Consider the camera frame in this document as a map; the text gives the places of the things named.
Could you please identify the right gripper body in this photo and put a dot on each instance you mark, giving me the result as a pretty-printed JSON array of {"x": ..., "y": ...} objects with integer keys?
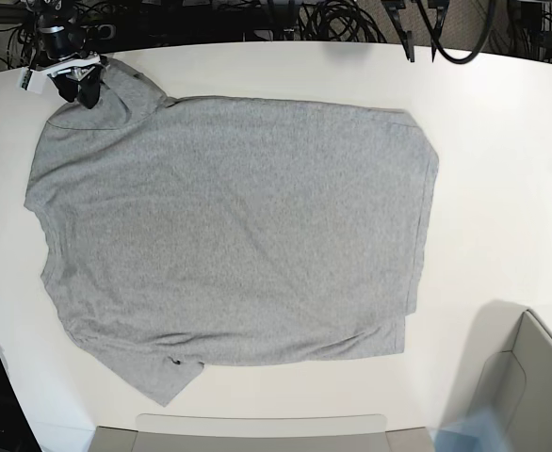
[{"x": 62, "y": 48}]

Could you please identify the grey T-shirt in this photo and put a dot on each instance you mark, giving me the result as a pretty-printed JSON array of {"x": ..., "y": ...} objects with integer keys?
[{"x": 212, "y": 230}]

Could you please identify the grey plastic bin front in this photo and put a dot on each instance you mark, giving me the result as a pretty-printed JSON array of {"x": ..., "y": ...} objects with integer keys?
[{"x": 154, "y": 432}]

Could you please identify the grey plastic bin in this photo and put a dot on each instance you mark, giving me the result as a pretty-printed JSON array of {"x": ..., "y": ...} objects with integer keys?
[
  {"x": 517, "y": 386},
  {"x": 154, "y": 432}
]

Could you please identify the grey plastic bin right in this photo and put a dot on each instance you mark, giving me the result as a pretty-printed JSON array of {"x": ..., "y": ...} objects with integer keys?
[{"x": 517, "y": 386}]

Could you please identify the blue cloth in corner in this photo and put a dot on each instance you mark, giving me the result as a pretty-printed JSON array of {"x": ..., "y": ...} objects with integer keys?
[{"x": 478, "y": 431}]

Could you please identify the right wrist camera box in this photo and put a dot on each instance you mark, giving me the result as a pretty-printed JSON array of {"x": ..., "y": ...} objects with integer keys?
[{"x": 31, "y": 80}]

